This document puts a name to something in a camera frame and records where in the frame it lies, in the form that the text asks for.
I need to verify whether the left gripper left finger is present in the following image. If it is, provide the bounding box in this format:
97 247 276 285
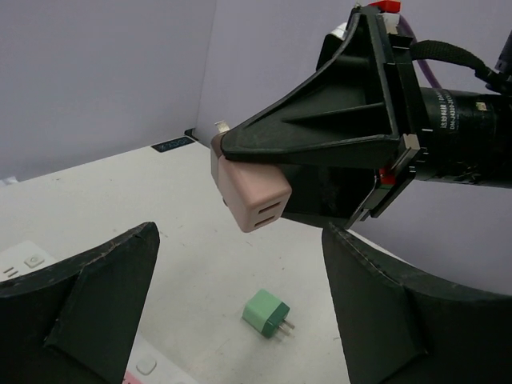
1 222 160 383

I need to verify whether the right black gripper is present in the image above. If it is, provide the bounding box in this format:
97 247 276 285
221 11 511 218

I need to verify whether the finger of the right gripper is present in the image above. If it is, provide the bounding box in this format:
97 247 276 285
279 164 378 229

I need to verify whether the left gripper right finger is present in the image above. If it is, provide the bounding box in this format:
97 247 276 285
322 226 511 383

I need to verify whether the pink plug adapter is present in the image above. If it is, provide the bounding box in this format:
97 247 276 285
210 121 292 233

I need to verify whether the white pastel power strip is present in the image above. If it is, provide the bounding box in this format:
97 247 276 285
1 242 193 383

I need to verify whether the green plug adapter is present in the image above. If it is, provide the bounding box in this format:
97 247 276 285
242 289 295 339

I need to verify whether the right blue corner label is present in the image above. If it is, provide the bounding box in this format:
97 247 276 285
152 136 195 153

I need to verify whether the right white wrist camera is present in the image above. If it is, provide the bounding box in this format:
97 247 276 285
330 0 402 41

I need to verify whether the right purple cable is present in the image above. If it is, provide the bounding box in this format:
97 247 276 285
399 15 441 89

